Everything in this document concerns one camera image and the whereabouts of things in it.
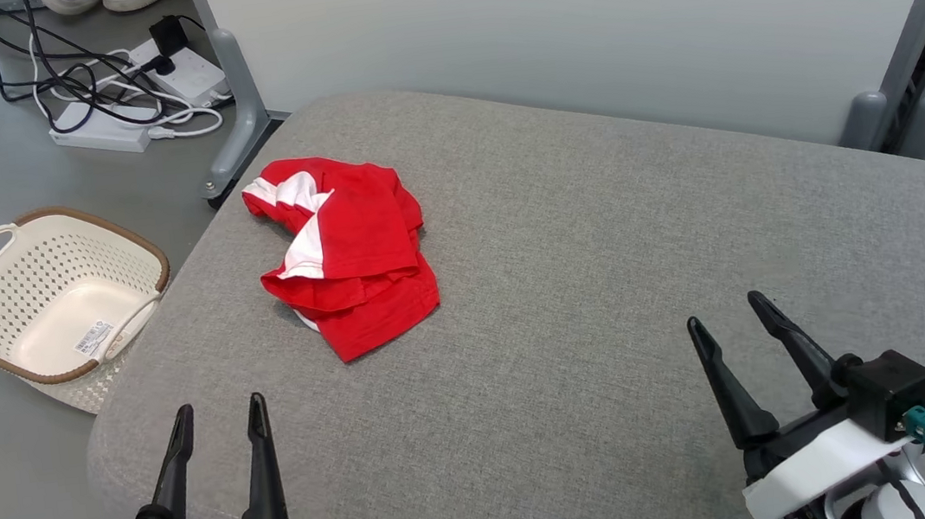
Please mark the grey partition post single foot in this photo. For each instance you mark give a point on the grey partition post single foot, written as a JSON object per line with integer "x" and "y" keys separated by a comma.
{"x": 238, "y": 85}

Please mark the white long power strip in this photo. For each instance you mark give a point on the white long power strip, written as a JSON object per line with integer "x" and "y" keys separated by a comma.
{"x": 100, "y": 137}

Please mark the cream laundry basket brown rim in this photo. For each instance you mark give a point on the cream laundry basket brown rim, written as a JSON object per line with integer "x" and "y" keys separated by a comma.
{"x": 51, "y": 315}

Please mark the white square power strip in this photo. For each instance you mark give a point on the white square power strip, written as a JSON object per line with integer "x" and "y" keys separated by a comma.
{"x": 193, "y": 77}

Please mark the red shorts white panels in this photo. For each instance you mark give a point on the red shorts white panels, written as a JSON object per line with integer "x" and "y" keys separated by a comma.
{"x": 365, "y": 244}

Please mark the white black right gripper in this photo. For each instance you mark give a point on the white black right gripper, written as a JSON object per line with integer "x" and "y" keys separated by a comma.
{"x": 808, "y": 468}

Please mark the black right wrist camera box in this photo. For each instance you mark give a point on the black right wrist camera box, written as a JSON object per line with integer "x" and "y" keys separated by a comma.
{"x": 891, "y": 389}

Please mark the black power adapter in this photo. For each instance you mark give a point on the black power adapter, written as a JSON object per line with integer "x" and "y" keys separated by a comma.
{"x": 169, "y": 36}

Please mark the grey fabric sofa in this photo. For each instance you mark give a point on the grey fabric sofa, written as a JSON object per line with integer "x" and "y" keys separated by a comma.
{"x": 561, "y": 283}

